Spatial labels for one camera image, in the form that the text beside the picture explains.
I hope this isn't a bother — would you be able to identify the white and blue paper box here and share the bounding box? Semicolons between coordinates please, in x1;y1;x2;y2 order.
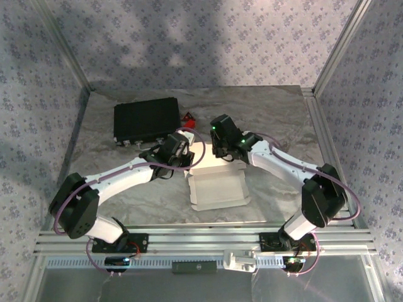
184;141;251;211

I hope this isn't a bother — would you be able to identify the dark grey rectangular box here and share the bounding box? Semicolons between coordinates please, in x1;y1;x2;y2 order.
172;260;218;274

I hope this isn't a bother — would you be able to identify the black briefcase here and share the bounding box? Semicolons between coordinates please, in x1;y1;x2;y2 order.
113;96;183;150

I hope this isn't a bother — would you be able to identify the black left controller board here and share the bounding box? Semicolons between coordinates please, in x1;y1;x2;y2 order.
105;256;130;273

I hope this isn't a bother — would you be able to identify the black controller board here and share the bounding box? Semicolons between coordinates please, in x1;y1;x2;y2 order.
281;256;306;273
105;256;130;273

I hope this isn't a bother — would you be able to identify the shiny metal lower panel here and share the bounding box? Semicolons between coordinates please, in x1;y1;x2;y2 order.
34;267;380;302

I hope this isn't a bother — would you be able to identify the black right controller board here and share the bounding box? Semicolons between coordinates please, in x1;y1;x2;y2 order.
281;256;306;273

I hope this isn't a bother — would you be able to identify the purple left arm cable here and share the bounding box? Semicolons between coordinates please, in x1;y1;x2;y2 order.
52;127;206;277

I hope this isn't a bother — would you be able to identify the aluminium front rail frame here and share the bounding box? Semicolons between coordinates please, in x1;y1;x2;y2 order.
33;225;377;256

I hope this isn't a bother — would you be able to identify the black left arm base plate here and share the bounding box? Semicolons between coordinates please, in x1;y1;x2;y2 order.
91;233;149;254

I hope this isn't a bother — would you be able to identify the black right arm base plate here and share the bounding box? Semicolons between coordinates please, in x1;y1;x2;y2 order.
259;232;317;252

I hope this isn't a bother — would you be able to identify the aluminium right side rail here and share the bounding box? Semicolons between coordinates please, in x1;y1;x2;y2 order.
302;87;369;230

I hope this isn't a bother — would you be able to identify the aluminium rail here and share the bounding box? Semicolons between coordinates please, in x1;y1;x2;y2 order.
47;87;92;230
302;87;369;230

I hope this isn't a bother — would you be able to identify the aluminium left side rail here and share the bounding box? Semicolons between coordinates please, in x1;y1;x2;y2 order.
47;87;92;230

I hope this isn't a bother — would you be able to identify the grey slotted cable duct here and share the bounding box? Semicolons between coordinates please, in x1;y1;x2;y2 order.
45;256;284;270

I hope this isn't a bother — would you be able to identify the white plastic bracket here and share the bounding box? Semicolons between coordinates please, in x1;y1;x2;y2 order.
222;249;258;273

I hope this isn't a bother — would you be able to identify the aluminium right corner post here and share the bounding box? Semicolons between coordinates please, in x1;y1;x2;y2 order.
313;0;374;95

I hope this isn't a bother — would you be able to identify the aluminium corner post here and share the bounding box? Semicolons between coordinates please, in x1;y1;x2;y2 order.
31;0;95;92
313;0;374;95

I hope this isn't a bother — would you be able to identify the aluminium left corner post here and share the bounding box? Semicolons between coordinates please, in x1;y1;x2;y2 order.
31;0;95;92

